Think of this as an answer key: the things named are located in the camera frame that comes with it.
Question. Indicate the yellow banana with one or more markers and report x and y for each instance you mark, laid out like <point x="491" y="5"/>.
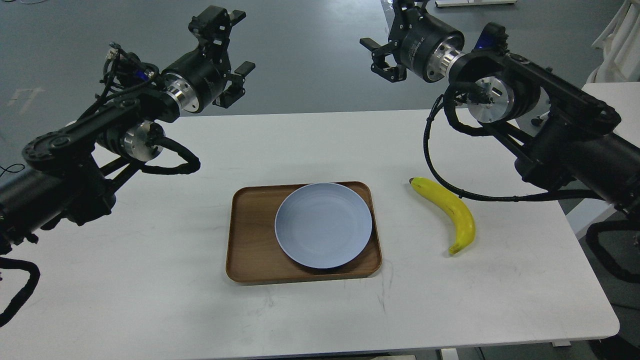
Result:
<point x="453" y="206"/>

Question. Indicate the brown wooden tray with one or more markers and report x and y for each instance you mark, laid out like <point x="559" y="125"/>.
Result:
<point x="254" y="256"/>

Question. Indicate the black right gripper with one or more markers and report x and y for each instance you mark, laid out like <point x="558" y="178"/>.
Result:
<point x="418" y="42"/>

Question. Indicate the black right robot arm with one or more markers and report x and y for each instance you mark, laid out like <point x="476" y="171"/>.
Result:
<point x="562" y="137"/>

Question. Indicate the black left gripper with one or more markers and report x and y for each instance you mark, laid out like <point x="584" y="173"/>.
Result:
<point x="203" y="77"/>

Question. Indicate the light blue round plate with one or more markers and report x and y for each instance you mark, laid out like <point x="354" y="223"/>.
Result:
<point x="323" y="225"/>

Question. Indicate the white chair frame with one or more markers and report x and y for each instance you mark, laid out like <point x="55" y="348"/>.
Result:
<point x="594" y="44"/>

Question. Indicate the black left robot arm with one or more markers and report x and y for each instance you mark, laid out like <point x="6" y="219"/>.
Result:
<point x="73" y="173"/>

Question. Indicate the white table base far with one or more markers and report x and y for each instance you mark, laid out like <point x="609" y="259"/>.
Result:
<point x="468" y="3"/>

